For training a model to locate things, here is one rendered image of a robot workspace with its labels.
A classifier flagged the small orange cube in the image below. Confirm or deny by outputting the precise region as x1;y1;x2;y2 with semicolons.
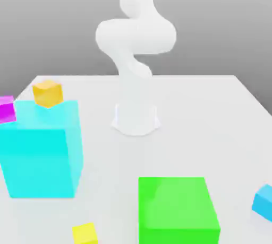
32;80;64;109

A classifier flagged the small magenta cube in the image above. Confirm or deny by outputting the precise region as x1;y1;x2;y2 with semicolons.
0;95;17;125

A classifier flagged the small yellow cube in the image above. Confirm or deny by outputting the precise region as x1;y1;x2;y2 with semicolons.
72;222;98;244

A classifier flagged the small blue cube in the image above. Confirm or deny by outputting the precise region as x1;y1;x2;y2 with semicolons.
251;184;272;222

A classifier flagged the large green box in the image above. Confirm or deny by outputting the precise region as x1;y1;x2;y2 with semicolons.
138;176;221;244

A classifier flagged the large cyan box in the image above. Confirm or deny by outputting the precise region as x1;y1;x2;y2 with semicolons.
0;99;84;199

